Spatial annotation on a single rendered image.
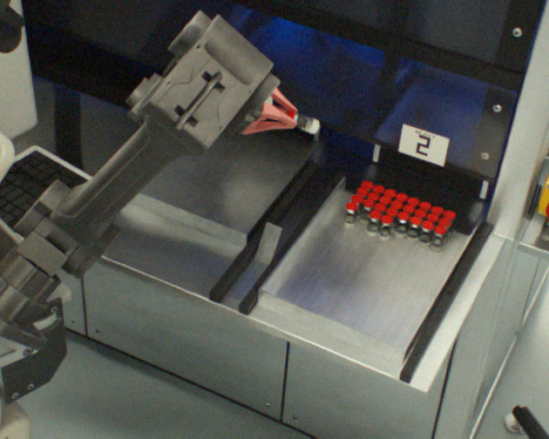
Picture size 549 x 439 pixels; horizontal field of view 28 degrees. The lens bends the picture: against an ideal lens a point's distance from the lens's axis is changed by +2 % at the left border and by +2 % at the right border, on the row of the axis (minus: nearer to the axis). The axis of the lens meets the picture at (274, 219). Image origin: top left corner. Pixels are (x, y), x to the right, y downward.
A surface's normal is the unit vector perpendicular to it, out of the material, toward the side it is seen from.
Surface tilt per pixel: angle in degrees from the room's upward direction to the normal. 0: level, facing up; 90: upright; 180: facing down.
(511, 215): 90
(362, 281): 0
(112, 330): 90
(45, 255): 55
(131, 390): 0
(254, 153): 0
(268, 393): 90
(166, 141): 99
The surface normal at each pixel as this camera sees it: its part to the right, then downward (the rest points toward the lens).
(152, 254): 0.06, -0.74
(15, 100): 0.80, 0.44
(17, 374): 0.65, 0.54
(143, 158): -0.43, 0.69
